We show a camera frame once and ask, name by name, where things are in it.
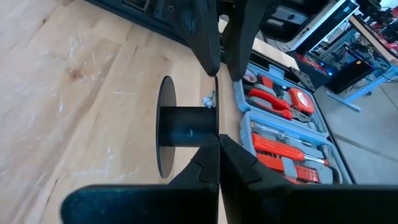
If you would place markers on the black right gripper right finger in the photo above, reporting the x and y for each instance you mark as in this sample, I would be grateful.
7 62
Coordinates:
311 205

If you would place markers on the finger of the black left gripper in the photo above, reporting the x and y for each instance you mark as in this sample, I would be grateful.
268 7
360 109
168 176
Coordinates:
241 40
202 37

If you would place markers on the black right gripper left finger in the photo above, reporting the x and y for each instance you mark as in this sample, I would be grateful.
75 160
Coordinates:
140 205

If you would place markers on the red bit set holder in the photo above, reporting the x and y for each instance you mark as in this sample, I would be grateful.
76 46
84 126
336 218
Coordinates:
306 173

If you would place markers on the tiny electrical tape roll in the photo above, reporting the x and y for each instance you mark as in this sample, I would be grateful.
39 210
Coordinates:
249 76

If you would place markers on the small red utility knife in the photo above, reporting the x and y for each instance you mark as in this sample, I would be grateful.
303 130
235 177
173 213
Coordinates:
266 82

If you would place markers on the grey open tool case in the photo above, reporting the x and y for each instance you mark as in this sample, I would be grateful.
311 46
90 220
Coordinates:
241 99

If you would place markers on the red tape measure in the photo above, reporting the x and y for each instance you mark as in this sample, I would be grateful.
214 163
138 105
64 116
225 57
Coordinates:
301 101

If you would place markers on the black crate red top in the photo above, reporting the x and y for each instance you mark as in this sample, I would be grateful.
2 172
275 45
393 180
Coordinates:
320 81

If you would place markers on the black computer tower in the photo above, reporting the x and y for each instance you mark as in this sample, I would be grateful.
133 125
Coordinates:
348 77

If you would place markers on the wooden desk blue legs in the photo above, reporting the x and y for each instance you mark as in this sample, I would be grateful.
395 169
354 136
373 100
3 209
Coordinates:
370 35

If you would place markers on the white and black post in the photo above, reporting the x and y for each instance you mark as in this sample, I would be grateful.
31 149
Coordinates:
326 21

